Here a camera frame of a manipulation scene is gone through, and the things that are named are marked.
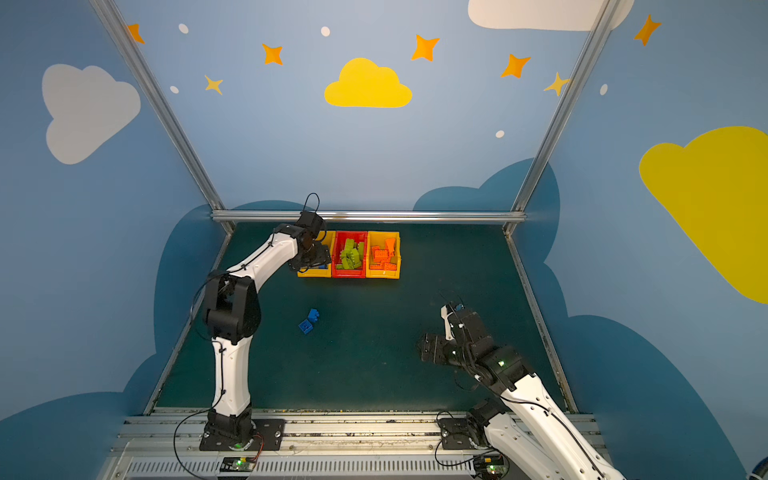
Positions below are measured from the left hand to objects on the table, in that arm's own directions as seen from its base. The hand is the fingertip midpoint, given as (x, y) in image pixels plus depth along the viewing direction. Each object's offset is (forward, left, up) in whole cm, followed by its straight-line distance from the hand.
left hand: (319, 260), depth 100 cm
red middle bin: (+13, -5, -3) cm, 14 cm away
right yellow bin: (+13, -20, -3) cm, 24 cm away
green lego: (+9, -13, -5) cm, 17 cm away
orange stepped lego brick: (+7, -21, -5) cm, 22 cm away
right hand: (-31, -35, +6) cm, 47 cm away
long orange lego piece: (+2, -22, -5) cm, 23 cm away
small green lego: (+3, -8, -5) cm, 10 cm away
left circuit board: (-56, +12, -8) cm, 58 cm away
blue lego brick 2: (-18, 0, -6) cm, 19 cm away
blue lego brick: (-21, +2, -8) cm, 22 cm away
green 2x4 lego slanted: (+11, -9, -4) cm, 15 cm away
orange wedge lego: (+11, -24, -3) cm, 27 cm away
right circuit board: (-56, -49, -9) cm, 75 cm away
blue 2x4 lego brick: (-6, -3, +5) cm, 8 cm away
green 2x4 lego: (+5, -11, -5) cm, 13 cm away
